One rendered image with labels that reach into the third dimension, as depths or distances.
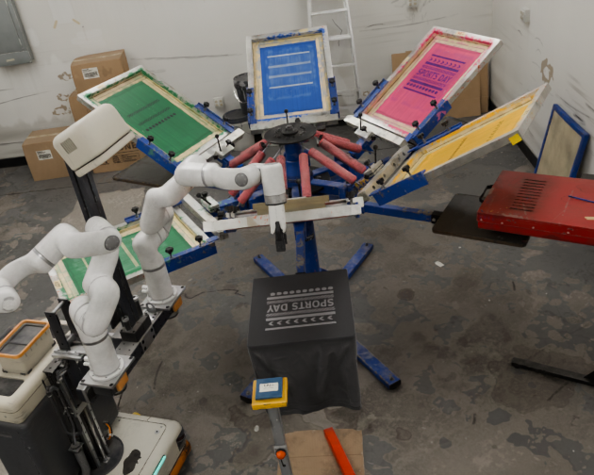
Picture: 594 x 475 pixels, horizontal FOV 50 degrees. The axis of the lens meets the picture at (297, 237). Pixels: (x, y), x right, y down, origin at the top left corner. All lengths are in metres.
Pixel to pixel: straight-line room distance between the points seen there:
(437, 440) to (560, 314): 1.27
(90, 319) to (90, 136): 0.59
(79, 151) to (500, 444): 2.45
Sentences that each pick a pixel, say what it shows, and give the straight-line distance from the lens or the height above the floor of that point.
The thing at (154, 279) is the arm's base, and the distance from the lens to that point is 2.62.
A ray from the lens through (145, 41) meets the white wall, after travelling 7.00.
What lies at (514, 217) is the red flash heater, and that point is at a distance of 3.04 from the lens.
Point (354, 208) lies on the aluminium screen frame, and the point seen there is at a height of 1.51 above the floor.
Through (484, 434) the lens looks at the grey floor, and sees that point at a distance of 3.51.
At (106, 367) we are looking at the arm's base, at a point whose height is 1.18.
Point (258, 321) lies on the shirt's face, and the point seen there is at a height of 0.95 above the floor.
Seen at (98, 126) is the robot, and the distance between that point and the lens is 2.08.
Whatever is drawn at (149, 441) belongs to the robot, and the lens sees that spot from 3.35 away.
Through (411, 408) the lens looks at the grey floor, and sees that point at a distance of 3.62.
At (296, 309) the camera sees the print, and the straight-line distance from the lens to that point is 2.78.
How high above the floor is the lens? 2.64
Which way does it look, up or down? 31 degrees down
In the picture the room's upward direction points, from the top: 9 degrees counter-clockwise
